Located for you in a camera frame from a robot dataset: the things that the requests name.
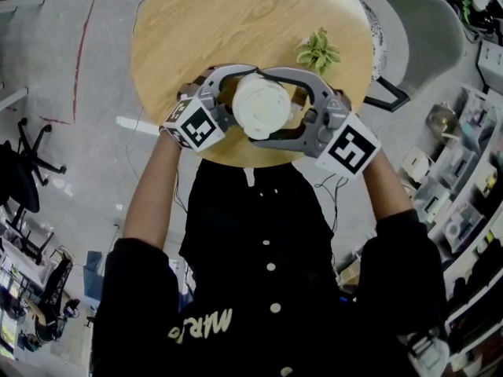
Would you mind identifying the grey waist pouch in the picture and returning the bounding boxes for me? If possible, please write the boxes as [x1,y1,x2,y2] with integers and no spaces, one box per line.
[396,326,451,377]

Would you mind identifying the white paper sheet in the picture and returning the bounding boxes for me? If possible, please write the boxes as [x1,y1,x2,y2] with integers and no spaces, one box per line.
[116,115,163,137]

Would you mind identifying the person's left forearm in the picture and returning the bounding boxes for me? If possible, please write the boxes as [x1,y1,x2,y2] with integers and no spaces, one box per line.
[122,130,183,251]

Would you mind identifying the grey drawer cabinet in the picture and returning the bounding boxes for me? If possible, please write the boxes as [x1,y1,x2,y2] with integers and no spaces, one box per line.
[477,39,503,94]

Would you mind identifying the person's right forearm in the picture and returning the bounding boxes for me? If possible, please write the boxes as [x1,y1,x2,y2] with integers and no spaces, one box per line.
[361,149,420,224]

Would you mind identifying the person's black shirt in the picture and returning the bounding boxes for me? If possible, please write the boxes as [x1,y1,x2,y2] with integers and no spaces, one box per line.
[92,158,450,377]

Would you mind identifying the round wooden table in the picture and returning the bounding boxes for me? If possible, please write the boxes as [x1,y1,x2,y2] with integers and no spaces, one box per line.
[130,0,375,170]

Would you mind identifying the small potted plant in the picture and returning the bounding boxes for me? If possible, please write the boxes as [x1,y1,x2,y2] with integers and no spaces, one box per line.
[294,27,343,76]

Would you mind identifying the grey metal basin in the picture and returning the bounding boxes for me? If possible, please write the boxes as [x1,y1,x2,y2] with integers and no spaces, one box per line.
[425,102,463,149]

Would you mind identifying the white cardboard box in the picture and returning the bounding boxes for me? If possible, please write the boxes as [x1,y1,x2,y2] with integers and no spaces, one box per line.
[400,145,434,185]

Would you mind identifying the grey shell chair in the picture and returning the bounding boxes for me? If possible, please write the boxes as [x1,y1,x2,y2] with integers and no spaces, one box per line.
[349,0,467,113]

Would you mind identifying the black folded frame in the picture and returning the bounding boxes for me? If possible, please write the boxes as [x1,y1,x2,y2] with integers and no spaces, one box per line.
[32,254,82,344]

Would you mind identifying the person's left hand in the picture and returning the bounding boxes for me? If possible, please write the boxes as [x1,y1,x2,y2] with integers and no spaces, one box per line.
[177,75,208,101]

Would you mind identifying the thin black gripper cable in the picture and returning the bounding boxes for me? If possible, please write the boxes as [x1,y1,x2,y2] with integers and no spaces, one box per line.
[313,172,341,234]
[172,170,190,216]

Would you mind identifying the person's right hand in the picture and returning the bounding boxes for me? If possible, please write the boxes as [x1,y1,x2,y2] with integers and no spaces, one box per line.
[335,90,354,114]

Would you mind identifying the white shelving rack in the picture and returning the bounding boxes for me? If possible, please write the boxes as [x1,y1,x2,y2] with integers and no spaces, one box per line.
[399,84,503,377]

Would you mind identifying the patterned seat cushion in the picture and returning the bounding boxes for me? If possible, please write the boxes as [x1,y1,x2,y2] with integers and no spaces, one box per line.
[357,0,388,84]

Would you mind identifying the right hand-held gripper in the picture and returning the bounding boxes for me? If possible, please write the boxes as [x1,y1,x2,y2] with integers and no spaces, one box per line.
[249,67,384,181]

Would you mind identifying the row of clear storage bins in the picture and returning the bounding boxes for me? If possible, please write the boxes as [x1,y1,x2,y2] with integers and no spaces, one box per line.
[412,92,501,255]

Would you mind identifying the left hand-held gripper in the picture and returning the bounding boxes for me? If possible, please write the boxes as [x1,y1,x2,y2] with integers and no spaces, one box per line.
[159,64,261,152]

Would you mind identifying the black office chair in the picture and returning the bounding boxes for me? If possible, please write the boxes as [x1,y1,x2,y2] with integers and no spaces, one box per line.
[0,116,68,232]

